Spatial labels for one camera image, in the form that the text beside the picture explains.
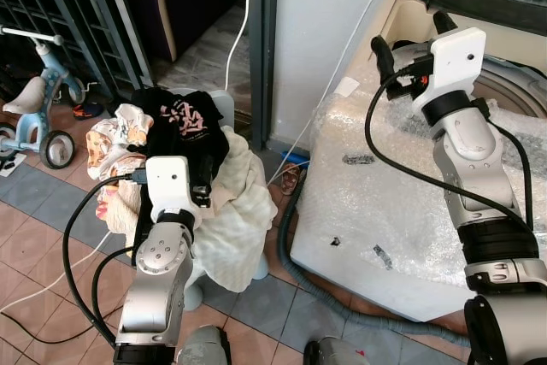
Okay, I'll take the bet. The white bubble-wrapped washing machine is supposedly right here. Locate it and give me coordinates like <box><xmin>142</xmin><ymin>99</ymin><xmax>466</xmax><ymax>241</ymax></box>
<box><xmin>290</xmin><ymin>0</ymin><xmax>547</xmax><ymax>324</ymax></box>

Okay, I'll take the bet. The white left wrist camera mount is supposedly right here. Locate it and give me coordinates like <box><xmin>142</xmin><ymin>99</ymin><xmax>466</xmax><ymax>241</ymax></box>
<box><xmin>144</xmin><ymin>156</ymin><xmax>191</xmax><ymax>217</ymax></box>

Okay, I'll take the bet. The grey left robot leg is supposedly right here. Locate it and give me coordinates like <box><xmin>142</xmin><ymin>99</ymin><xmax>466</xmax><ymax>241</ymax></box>
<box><xmin>174</xmin><ymin>324</ymin><xmax>232</xmax><ymax>365</ymax></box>

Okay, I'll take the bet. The grey right robot leg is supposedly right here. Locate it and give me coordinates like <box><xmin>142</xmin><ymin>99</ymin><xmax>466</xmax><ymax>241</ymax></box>
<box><xmin>303</xmin><ymin>336</ymin><xmax>373</xmax><ymax>365</ymax></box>

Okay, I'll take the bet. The floral patterned cloth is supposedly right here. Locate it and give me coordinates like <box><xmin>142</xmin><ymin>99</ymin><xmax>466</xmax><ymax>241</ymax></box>
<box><xmin>85</xmin><ymin>103</ymin><xmax>156</xmax><ymax>233</ymax></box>

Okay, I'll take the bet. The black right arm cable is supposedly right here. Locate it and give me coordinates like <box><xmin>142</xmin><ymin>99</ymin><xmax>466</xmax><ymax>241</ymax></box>
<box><xmin>365</xmin><ymin>68</ymin><xmax>537</xmax><ymax>231</ymax></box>

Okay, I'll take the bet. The white paper label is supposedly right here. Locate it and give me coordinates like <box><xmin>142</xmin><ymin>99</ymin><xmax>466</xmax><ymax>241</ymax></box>
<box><xmin>334</xmin><ymin>76</ymin><xmax>361</xmax><ymax>98</ymax></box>

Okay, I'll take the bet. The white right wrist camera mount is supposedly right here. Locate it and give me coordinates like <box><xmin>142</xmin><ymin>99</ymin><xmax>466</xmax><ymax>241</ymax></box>
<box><xmin>412</xmin><ymin>26</ymin><xmax>488</xmax><ymax>115</ymax></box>

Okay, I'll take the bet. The dark metal grid gate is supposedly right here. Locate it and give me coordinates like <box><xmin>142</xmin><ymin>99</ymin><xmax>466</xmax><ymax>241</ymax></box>
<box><xmin>0</xmin><ymin>0</ymin><xmax>156</xmax><ymax>103</ymax></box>

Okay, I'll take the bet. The thin white cable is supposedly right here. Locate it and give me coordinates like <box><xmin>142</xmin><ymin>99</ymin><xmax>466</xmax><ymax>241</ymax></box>
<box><xmin>265</xmin><ymin>0</ymin><xmax>408</xmax><ymax>188</ymax></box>

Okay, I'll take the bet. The dark shoe with orange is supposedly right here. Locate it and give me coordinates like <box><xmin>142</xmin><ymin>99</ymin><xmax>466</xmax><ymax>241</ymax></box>
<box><xmin>72</xmin><ymin>101</ymin><xmax>109</xmax><ymax>121</ymax></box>

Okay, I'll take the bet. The cream towel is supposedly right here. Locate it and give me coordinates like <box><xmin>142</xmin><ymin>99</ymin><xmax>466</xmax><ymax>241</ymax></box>
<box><xmin>183</xmin><ymin>128</ymin><xmax>279</xmax><ymax>294</ymax></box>

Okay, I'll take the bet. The white floor cable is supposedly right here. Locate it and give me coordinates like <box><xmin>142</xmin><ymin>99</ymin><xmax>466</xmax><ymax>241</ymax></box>
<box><xmin>0</xmin><ymin>228</ymin><xmax>117</xmax><ymax>315</ymax></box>

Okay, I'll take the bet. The black shirt with pink print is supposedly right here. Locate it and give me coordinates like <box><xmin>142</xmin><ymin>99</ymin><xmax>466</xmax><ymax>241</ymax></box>
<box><xmin>131</xmin><ymin>86</ymin><xmax>231</xmax><ymax>205</ymax></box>

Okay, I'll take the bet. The grey robot leg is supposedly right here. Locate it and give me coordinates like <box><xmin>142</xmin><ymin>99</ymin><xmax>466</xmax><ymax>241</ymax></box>
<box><xmin>303</xmin><ymin>336</ymin><xmax>373</xmax><ymax>365</ymax></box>
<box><xmin>174</xmin><ymin>324</ymin><xmax>232</xmax><ymax>365</ymax></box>

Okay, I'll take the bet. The blue child tricycle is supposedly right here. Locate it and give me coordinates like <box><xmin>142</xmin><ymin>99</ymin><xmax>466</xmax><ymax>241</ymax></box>
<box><xmin>0</xmin><ymin>26</ymin><xmax>87</xmax><ymax>170</ymax></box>

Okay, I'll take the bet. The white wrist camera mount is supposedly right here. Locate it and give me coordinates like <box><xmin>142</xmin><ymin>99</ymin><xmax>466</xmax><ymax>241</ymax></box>
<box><xmin>144</xmin><ymin>156</ymin><xmax>191</xmax><ymax>217</ymax></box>
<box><xmin>412</xmin><ymin>26</ymin><xmax>488</xmax><ymax>115</ymax></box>

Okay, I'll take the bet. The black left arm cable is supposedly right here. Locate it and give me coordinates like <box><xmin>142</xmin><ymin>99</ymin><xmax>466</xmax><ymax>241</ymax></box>
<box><xmin>62</xmin><ymin>171</ymin><xmax>152</xmax><ymax>345</ymax></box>

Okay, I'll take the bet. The small blue floor object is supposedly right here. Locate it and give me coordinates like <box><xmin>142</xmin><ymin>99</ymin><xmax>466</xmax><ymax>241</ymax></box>
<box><xmin>278</xmin><ymin>150</ymin><xmax>310</xmax><ymax>170</ymax></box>

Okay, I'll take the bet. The thick white cable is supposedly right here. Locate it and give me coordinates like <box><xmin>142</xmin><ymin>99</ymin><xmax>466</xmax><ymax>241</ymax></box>
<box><xmin>223</xmin><ymin>0</ymin><xmax>263</xmax><ymax>92</ymax></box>

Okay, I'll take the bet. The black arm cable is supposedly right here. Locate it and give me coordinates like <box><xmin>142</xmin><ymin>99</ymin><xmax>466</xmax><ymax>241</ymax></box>
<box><xmin>62</xmin><ymin>171</ymin><xmax>152</xmax><ymax>345</ymax></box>
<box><xmin>365</xmin><ymin>68</ymin><xmax>537</xmax><ymax>231</ymax></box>

